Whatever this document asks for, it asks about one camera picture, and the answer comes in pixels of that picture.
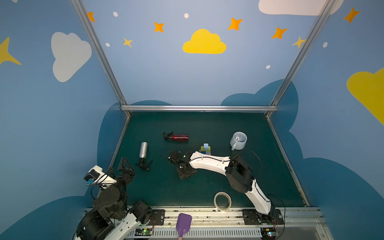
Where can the aluminium corner post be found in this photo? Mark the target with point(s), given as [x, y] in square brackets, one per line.
[88, 26]
[304, 50]

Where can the left side frame rail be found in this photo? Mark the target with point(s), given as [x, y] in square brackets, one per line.
[119, 143]

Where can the aluminium back frame rail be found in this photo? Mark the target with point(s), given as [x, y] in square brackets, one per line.
[158, 108]

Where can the lime green wooden block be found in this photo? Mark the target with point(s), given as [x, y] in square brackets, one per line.
[206, 151]

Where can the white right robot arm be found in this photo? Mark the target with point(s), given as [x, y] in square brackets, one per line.
[238, 172]

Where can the purple plastic scoop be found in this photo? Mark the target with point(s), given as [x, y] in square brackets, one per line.
[183, 224]

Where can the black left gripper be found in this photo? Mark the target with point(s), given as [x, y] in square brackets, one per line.
[122, 173]

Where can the right side frame rail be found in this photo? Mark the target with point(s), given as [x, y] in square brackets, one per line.
[285, 156]

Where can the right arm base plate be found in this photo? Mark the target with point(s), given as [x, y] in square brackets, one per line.
[252, 217]

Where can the front aluminium rail bed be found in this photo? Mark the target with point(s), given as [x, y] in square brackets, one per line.
[209, 224]

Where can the silver spray bottle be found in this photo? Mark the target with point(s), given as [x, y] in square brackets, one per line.
[142, 164]

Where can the aluminium right corner post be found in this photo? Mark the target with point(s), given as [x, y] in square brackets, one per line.
[304, 50]

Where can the aluminium left corner post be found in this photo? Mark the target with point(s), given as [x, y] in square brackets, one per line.
[88, 26]

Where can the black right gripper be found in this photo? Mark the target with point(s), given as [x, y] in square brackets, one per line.
[182, 163]

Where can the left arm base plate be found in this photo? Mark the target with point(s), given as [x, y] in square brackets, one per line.
[157, 217]

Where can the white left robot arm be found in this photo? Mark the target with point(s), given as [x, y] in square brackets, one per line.
[111, 218]

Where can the roll of tape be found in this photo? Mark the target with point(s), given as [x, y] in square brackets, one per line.
[222, 202]

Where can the translucent plastic mug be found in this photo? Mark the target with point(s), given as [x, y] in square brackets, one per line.
[238, 141]

